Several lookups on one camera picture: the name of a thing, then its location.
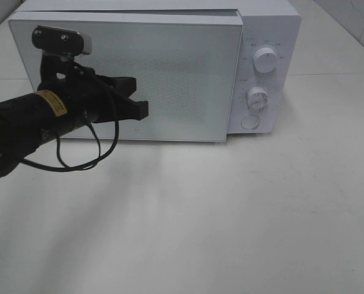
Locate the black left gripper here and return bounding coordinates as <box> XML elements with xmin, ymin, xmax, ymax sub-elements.
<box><xmin>36</xmin><ymin>53</ymin><xmax>148</xmax><ymax>135</ymax></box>

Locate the round door release button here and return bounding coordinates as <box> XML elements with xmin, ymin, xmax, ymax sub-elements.
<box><xmin>240</xmin><ymin>115</ymin><xmax>260</xmax><ymax>130</ymax></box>

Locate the white microwave door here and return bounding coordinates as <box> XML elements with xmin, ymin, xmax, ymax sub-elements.
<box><xmin>9</xmin><ymin>11</ymin><xmax>242</xmax><ymax>142</ymax></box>

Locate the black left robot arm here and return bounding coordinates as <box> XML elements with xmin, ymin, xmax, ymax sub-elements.
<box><xmin>0</xmin><ymin>54</ymin><xmax>149</xmax><ymax>177</ymax></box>

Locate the lower white timer knob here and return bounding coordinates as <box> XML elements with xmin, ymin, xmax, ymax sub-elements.
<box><xmin>246</xmin><ymin>86</ymin><xmax>269</xmax><ymax>110</ymax></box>

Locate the white microwave oven body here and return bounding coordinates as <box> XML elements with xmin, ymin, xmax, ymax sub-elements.
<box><xmin>10</xmin><ymin>1</ymin><xmax>302</xmax><ymax>136</ymax></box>

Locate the upper white power knob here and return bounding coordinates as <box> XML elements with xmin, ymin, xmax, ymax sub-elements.
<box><xmin>253</xmin><ymin>45</ymin><xmax>278</xmax><ymax>74</ymax></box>

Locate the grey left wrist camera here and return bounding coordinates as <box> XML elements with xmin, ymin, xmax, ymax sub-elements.
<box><xmin>32</xmin><ymin>26</ymin><xmax>92</xmax><ymax>56</ymax></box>

